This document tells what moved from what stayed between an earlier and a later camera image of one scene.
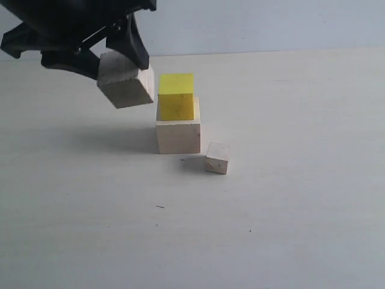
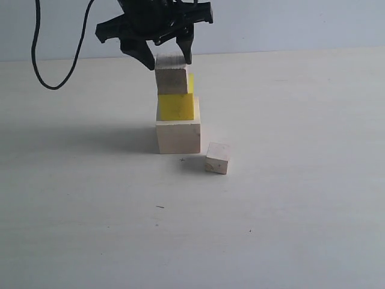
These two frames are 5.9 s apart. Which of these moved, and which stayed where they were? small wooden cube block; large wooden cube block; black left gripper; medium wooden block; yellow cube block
Moved: medium wooden block; black left gripper
Stayed: yellow cube block; large wooden cube block; small wooden cube block
